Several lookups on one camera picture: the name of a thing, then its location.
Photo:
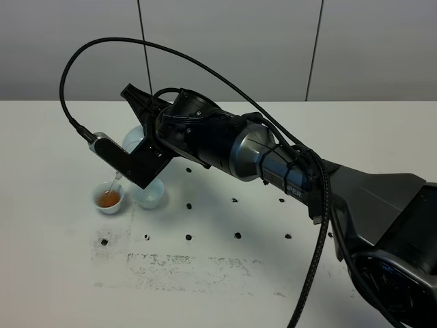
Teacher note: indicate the pale blue teacup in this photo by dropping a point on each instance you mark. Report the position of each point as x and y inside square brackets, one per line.
[149, 197]
[108, 197]

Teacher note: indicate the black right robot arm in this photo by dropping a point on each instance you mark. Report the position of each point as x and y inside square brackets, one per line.
[384, 225]

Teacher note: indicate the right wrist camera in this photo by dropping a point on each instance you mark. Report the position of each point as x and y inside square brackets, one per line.
[126, 159]

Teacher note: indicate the pale blue porcelain teapot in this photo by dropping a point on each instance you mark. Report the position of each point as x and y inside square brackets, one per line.
[133, 138]

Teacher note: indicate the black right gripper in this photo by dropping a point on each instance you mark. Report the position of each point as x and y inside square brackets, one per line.
[193, 126]

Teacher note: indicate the right pale blue teacup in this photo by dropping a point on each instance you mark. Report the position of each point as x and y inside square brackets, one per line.
[149, 197]

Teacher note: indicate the left pale blue teacup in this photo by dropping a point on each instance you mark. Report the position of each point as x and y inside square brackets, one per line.
[108, 197]

